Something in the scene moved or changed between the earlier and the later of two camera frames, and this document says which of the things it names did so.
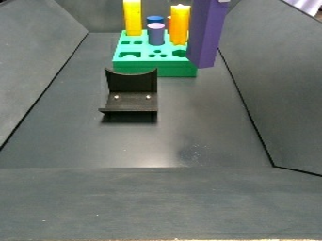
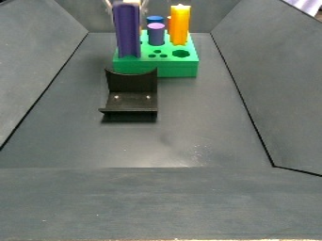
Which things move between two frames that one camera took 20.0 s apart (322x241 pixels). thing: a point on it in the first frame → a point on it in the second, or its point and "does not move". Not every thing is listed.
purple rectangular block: [205, 33] → [128, 24]
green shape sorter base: [138, 56] does not move
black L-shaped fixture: [133, 100] does not move
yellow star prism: [180, 26] does not move
